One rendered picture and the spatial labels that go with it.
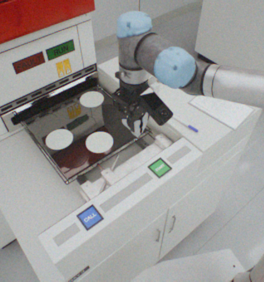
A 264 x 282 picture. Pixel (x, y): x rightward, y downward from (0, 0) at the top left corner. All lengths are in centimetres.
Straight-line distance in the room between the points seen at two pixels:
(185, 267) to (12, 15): 91
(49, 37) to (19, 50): 12
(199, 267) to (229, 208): 110
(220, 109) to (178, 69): 56
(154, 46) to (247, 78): 20
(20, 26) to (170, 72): 59
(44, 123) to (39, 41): 30
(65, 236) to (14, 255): 112
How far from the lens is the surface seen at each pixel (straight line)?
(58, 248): 79
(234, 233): 190
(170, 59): 54
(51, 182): 106
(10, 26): 98
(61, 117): 114
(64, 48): 115
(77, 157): 100
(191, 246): 181
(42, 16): 101
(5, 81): 111
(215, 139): 98
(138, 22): 61
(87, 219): 80
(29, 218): 101
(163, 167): 87
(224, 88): 62
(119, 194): 83
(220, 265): 93
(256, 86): 60
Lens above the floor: 168
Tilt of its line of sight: 50 degrees down
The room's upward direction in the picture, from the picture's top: straight up
